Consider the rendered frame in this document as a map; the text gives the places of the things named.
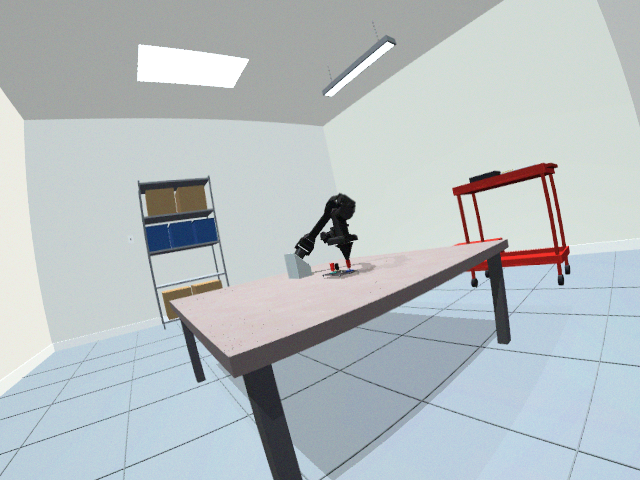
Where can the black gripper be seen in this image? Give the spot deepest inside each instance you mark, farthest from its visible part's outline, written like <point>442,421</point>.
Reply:
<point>342,239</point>

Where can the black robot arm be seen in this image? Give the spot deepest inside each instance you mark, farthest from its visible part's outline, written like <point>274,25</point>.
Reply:
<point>339,211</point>

